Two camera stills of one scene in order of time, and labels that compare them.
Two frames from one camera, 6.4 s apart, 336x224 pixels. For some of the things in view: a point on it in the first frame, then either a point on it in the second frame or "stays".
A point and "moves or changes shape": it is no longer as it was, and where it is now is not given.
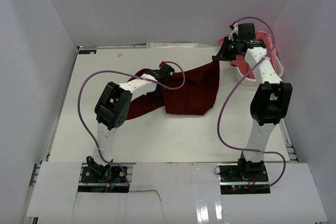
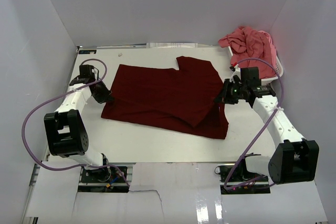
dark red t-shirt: x=191 y=92 moves or changes shape
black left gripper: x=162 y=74 -> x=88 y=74
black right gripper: x=223 y=55 -> x=224 y=97
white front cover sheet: x=173 y=193 stays
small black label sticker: x=87 y=51 stays
